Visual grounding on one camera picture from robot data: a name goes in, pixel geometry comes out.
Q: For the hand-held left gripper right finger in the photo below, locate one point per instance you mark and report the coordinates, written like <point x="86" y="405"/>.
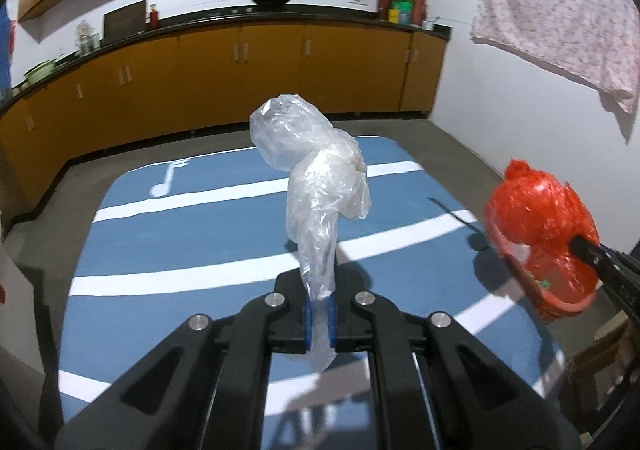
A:
<point x="331" y="320"/>

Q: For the floral hanging cloth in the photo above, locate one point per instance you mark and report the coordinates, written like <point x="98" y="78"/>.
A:
<point x="550" y="0"/>

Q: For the red bottle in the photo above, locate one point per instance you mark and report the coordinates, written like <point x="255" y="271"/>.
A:
<point x="154" y="18"/>

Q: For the small metal pot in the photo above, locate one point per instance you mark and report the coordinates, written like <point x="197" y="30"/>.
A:
<point x="429" y="24"/>

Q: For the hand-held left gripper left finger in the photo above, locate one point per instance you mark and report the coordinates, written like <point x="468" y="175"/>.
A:
<point x="309" y="325"/>

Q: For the translucent clear plastic bag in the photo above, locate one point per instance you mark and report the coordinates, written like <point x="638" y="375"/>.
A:
<point x="320" y="180"/>

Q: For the red plastic bag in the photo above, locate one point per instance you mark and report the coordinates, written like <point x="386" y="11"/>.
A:
<point x="540" y="210"/>

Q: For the wooden base cabinets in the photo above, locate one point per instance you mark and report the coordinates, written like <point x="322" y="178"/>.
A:
<point x="200" y="80"/>

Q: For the black countertop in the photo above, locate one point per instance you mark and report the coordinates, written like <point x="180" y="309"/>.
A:
<point x="210" y="19"/>

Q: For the dark rectangular board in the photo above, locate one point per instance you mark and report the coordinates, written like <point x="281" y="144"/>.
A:
<point x="124" y="21"/>

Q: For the green basin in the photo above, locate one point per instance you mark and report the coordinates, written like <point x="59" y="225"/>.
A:
<point x="40" y="72"/>

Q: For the glass jar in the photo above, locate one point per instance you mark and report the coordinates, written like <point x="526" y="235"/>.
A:
<point x="86" y="39"/>

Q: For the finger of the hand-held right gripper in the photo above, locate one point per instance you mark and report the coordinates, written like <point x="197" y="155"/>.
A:
<point x="587" y="249"/>

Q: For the red plastic basket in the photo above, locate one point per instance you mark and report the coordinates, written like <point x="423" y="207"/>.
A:
<point x="560" y="306"/>

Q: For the yellow green boxes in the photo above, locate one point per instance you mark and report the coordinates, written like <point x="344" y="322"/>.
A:
<point x="400" y="11"/>

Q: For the blue white striped mat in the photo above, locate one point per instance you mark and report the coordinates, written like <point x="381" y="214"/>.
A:
<point x="200" y="230"/>

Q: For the purple hanging cloth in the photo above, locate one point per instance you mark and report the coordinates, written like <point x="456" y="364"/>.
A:
<point x="5" y="50"/>

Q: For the wooden stool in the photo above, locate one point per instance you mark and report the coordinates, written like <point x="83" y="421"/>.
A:
<point x="600" y="350"/>

